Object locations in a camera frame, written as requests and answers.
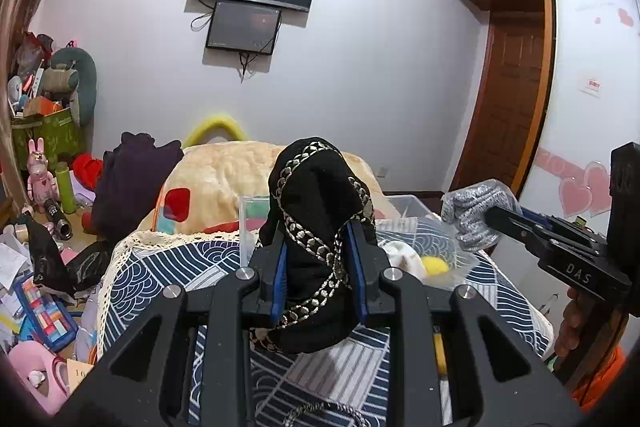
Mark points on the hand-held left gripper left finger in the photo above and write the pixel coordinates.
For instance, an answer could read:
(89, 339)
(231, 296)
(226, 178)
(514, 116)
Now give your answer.
(278, 279)

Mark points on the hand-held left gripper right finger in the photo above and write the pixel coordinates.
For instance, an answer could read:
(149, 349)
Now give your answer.
(358, 272)

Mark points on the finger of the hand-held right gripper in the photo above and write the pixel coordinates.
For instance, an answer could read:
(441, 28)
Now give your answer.
(525, 227)
(555, 221)

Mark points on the grey knitted glove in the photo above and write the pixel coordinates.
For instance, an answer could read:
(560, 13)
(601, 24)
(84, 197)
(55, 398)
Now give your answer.
(470, 217)

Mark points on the black cloth with silver trim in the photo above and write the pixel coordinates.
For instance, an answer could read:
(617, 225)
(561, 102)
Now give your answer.
(312, 207)

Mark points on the orange sleeved forearm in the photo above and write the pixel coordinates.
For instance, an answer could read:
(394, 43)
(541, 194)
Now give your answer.
(602, 379)

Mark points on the yellow soft ball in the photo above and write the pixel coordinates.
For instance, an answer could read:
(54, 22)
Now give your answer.
(436, 266)

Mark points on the person's right hand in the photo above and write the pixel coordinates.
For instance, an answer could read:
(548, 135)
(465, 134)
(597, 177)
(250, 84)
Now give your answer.
(570, 319)

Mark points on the clear plastic bag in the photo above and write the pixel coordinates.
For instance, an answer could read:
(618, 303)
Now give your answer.
(457, 257)

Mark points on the clear plastic storage box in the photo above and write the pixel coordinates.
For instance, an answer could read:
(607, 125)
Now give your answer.
(415, 207)

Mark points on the beige fleece blanket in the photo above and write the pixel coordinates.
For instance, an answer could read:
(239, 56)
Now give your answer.
(225, 177)

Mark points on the white wardrobe door with hearts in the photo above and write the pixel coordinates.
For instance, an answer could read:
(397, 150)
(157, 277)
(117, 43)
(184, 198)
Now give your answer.
(580, 97)

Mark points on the brown wooden door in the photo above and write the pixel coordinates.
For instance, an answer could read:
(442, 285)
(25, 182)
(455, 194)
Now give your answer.
(505, 102)

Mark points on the blue wave-patterned bedcover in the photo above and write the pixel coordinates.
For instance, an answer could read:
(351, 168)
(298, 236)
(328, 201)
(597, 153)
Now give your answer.
(150, 267)

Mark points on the yellow curved pillow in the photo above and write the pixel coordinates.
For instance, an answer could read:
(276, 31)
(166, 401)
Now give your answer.
(215, 124)

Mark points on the dark purple garment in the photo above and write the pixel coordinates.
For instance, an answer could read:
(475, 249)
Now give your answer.
(132, 187)

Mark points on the red cloth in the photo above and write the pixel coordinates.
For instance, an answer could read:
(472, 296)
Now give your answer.
(87, 169)

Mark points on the black lace cloth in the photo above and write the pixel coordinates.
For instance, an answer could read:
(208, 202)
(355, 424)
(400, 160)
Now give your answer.
(47, 257)

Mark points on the green bottle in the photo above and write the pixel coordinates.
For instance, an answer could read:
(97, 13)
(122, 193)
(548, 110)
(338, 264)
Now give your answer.
(65, 187)

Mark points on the blue pencil case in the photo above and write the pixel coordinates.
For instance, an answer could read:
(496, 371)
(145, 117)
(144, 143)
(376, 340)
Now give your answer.
(45, 314)

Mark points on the pink rabbit figure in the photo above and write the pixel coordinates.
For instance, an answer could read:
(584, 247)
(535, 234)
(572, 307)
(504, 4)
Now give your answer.
(41, 177)

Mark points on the pink plastic toy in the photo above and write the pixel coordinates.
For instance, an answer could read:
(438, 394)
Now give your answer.
(30, 367)

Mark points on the green fabric storage box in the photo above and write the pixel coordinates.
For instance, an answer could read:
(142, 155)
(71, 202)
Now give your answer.
(45, 134)

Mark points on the grey-green plush toy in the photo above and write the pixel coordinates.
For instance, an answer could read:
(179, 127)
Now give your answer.
(75, 77)

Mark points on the wall socket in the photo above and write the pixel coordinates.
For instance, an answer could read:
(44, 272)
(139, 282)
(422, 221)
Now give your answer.
(382, 171)

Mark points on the small black wall monitor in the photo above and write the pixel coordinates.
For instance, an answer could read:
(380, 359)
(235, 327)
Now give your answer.
(244, 27)

